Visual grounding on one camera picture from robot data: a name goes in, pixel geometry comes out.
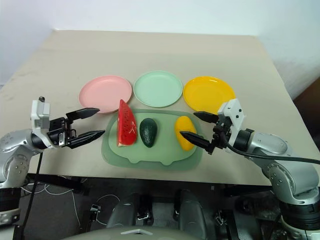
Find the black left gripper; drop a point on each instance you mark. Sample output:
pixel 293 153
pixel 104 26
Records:
pixel 58 131

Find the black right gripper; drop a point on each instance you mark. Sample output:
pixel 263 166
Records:
pixel 221 135

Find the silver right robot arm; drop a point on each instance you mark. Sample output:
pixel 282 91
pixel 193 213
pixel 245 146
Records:
pixel 282 160

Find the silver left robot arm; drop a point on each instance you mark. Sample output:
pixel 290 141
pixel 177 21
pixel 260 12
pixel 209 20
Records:
pixel 16 155

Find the yellow round plate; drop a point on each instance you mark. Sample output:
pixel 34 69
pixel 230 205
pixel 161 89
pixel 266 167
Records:
pixel 208 92

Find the pink round plate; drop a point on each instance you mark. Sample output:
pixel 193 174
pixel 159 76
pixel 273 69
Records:
pixel 105 91

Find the pale green round plate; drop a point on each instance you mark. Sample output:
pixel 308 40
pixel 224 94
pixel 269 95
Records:
pixel 158 88

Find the yellow mango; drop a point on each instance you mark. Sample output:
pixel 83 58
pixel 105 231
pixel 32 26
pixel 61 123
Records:
pixel 183 125

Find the red watermelon slice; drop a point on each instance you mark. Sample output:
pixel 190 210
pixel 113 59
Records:
pixel 127 125

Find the green rectangular tray mat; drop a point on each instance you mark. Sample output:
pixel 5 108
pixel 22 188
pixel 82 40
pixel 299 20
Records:
pixel 165 155

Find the dark green avocado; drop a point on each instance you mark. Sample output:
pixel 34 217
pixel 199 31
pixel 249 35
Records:
pixel 148 132

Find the dark rounded grey shape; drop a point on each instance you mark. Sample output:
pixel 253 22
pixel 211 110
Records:
pixel 193 210
pixel 127 210

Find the grey rounded robot torso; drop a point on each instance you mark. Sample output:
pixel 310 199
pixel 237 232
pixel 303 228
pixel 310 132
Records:
pixel 105 231

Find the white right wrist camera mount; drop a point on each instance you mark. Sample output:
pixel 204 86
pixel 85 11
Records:
pixel 235 112

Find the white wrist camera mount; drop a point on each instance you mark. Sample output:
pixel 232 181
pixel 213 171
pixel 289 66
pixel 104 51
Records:
pixel 235 112
pixel 40 115

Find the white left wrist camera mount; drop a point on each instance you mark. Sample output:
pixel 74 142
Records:
pixel 40 115

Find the black table frame bar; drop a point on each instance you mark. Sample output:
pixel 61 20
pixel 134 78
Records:
pixel 247 191
pixel 57 183

